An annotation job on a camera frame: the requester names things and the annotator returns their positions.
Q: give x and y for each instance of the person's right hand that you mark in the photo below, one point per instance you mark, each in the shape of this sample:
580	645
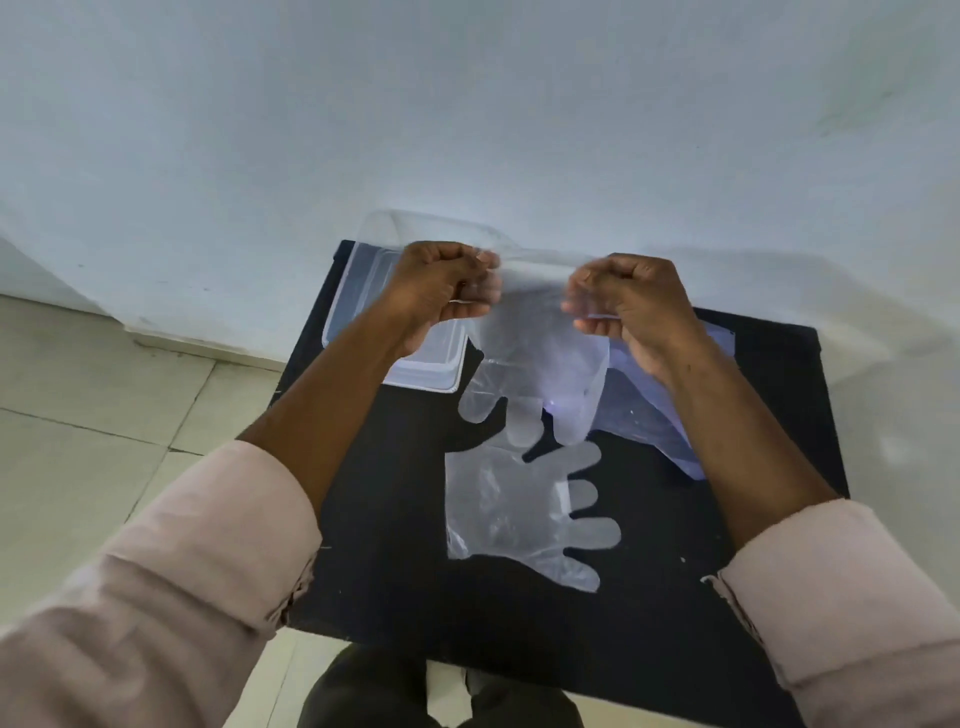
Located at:
645	311

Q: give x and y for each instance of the person's left hand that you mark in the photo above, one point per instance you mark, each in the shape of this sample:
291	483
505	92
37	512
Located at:
427	285

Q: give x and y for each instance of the person's right fingers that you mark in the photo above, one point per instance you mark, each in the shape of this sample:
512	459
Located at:
592	300

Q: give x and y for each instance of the person's left fingers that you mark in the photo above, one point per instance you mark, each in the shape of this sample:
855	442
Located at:
476	281

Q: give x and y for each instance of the clear plastic disposable glove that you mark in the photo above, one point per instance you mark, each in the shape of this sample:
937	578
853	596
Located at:
517	517
536	352

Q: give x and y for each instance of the person's left forearm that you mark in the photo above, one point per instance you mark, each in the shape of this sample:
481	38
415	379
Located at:
225	540

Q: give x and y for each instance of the person's right forearm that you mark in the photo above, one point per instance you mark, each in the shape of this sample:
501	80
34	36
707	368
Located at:
780	525

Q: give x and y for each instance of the clear plastic storage container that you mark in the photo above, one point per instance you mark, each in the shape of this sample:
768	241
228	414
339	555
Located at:
360	300

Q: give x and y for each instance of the clear plastic bag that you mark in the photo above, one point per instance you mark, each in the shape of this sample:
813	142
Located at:
637	420

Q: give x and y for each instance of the person's dark trousers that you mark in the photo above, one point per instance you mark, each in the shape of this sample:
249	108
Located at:
367	694

